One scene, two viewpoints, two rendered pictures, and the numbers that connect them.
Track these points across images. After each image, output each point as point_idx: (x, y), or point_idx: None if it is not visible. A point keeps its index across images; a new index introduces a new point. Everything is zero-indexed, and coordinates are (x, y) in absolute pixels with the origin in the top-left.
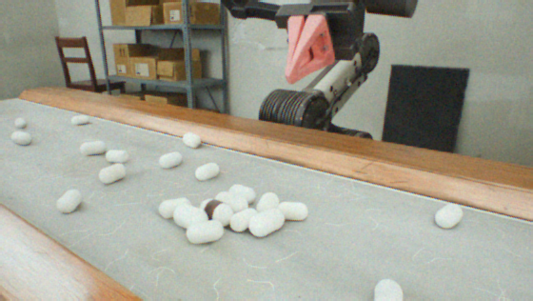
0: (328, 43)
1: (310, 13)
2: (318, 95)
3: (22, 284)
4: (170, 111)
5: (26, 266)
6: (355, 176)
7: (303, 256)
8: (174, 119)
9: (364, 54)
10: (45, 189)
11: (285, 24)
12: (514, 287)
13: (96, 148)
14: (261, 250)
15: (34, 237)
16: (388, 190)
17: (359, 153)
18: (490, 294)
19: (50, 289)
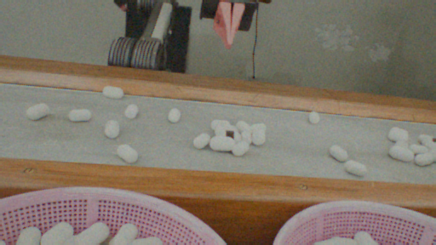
0: (239, 20)
1: (235, 2)
2: (162, 43)
3: (234, 189)
4: (43, 65)
5: (217, 183)
6: (250, 105)
7: (287, 148)
8: (66, 73)
9: (174, 7)
10: (68, 153)
11: (212, 4)
12: (355, 139)
13: (44, 111)
14: (268, 150)
15: (186, 172)
16: (272, 110)
17: (245, 89)
18: (352, 144)
19: (249, 185)
